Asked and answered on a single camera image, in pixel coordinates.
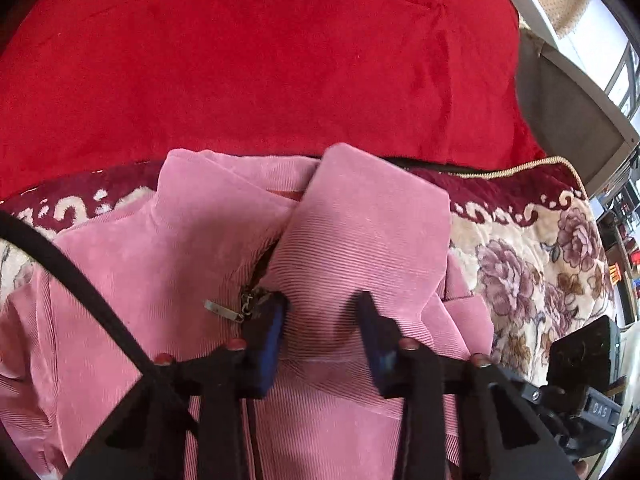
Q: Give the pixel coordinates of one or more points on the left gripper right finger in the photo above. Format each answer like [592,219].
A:
[403,368]

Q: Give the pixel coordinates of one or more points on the red velvet backrest cover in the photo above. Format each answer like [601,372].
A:
[90,84]

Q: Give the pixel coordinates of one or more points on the floral maroon sofa blanket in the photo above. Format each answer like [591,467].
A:
[526,240]

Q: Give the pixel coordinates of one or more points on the pink corduroy jacket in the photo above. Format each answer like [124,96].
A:
[219,227]

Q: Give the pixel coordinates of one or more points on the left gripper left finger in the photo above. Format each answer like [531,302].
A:
[240,373]

